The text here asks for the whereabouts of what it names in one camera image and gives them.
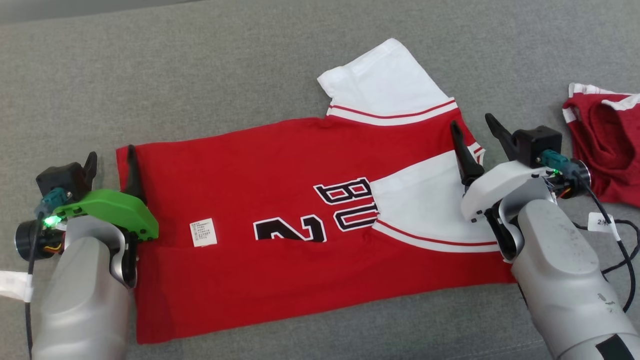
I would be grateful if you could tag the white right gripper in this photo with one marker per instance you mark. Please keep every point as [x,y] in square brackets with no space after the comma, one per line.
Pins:
[500,182]

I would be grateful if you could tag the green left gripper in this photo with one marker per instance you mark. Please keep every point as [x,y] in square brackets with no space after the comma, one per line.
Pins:
[115,207]

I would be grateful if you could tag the red shorts with white waistband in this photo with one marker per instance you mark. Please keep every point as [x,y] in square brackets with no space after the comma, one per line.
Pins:
[610,145]

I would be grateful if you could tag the red and white jersey shirt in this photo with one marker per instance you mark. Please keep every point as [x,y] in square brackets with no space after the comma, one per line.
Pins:
[250,165]

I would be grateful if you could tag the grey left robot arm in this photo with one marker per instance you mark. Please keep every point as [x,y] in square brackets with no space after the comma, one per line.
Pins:
[80,300]

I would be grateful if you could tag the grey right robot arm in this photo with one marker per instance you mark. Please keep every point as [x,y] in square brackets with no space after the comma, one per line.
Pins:
[560,270]

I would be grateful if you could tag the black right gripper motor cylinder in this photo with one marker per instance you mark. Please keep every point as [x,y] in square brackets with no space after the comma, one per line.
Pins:
[580,175]

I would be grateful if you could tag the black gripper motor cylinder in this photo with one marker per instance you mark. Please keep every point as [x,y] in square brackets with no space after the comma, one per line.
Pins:
[27,240]
[580,175]

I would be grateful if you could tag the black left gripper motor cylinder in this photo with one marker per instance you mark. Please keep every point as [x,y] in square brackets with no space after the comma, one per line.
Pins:
[27,240]

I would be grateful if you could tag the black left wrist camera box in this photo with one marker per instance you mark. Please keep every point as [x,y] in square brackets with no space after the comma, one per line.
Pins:
[62,177]

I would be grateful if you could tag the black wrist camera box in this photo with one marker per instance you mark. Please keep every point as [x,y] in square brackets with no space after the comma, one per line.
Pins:
[537,142]
[62,177]

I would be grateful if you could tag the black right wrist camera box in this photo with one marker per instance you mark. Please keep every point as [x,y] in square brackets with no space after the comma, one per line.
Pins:
[537,142]

